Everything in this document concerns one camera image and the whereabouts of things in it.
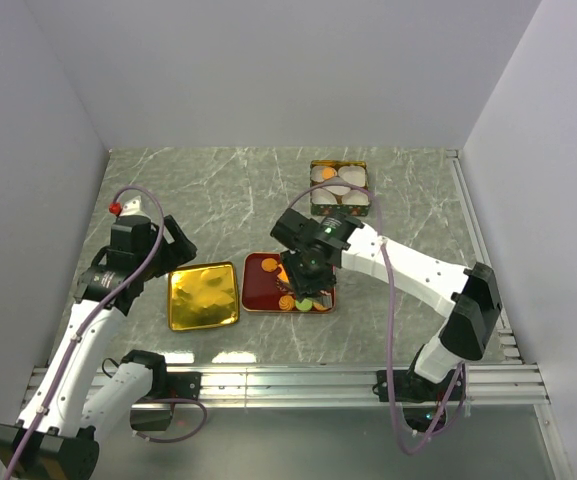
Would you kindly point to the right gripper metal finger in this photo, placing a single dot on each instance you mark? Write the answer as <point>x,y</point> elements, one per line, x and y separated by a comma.
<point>283,286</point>
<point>324,300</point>

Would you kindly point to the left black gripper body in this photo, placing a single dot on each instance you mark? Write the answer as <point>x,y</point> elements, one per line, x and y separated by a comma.
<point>171,254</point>

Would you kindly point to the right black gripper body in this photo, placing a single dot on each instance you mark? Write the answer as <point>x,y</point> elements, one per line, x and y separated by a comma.
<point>305,276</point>

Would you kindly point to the orange flower cookie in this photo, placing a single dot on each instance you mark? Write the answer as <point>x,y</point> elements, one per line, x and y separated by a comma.
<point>282,275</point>

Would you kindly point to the brown round cookie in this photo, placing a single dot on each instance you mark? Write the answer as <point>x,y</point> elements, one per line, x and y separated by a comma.
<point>269,264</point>

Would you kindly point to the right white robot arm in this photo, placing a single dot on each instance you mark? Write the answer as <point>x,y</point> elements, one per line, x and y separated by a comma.
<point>468,299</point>

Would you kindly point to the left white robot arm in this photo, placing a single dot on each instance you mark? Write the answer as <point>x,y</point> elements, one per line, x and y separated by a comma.
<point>58,433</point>

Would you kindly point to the orange swirl cookie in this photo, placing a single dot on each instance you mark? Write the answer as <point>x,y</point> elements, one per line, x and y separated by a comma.
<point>286,303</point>

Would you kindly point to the red rectangular tray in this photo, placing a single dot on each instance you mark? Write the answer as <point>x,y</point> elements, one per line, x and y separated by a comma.
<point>259,291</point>

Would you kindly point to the lower green round cookie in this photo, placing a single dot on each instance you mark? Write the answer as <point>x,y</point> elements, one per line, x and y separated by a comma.
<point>304,305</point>

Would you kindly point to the gold tin lid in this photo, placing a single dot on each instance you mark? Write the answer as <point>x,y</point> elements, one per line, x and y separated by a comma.
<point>202,297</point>

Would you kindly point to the white paper cup liner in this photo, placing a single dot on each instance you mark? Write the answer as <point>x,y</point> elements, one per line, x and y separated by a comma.
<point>355,198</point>
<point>316,174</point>
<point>323,197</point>
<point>353,174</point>
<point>337,190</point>

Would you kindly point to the green cookie tin box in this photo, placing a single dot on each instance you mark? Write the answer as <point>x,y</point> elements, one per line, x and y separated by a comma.
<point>342,184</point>

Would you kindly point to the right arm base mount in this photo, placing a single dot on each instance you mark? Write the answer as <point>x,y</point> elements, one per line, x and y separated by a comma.
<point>409,388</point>

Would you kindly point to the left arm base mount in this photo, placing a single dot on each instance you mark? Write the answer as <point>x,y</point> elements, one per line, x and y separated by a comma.
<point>184,385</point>

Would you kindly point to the aluminium mounting rail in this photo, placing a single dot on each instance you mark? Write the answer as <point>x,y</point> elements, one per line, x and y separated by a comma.
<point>316,385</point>

